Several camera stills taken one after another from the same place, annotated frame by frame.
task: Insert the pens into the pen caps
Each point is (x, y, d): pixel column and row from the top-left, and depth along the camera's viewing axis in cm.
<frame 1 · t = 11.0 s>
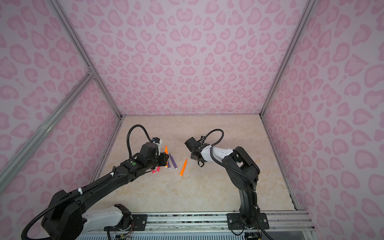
left hand: (169, 153, 83), fingers closed
right hand: (198, 154, 96), fingers open
pink marker right: (158, 170, 92), on the table
purple marker right: (175, 166, 95), on the table
orange marker right: (183, 167, 94), on the table

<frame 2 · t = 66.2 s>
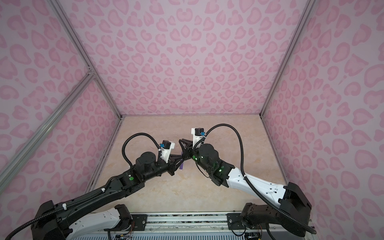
left hand: (184, 155, 70), fingers closed
right hand: (178, 141, 69), fingers closed
purple marker right: (181, 166, 72), point 21 cm above the table
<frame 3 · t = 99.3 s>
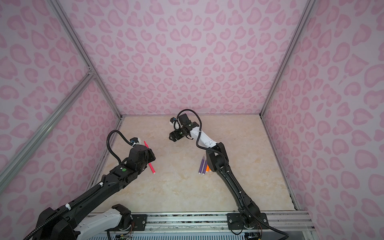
left hand: (151, 147, 82), fingers closed
right hand: (175, 132, 106), fingers open
purple marker right: (201, 164, 95), on the table
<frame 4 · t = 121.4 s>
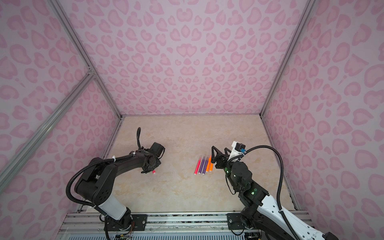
left hand: (155, 163, 94), fingers open
right hand: (216, 147, 70), fingers open
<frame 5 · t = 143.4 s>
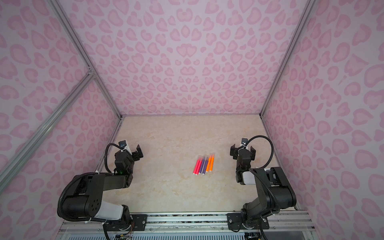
left hand: (131, 144, 90), fingers open
right hand: (243, 144, 91), fingers open
